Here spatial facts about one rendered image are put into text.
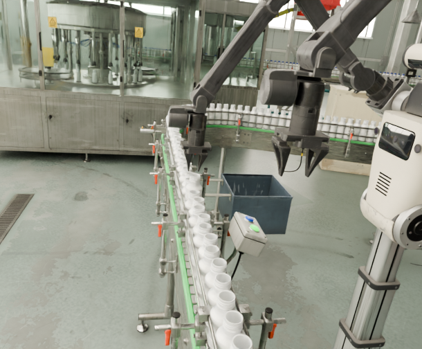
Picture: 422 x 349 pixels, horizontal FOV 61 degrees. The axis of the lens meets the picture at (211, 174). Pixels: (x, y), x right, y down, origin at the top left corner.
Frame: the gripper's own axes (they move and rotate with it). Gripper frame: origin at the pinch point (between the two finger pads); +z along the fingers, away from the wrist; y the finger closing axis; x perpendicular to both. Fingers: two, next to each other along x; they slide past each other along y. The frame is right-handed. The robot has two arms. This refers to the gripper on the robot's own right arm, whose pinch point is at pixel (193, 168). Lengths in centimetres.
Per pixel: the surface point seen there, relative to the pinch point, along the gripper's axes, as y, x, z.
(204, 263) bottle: 1.7, 42.0, 9.8
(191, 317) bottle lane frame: 4, 46, 23
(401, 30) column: -700, -869, -125
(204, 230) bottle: 0.2, 30.9, 6.6
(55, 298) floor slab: 68, -82, 124
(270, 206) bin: -47, -38, 32
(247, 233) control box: -14.2, 25.7, 10.5
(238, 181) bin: -38, -69, 32
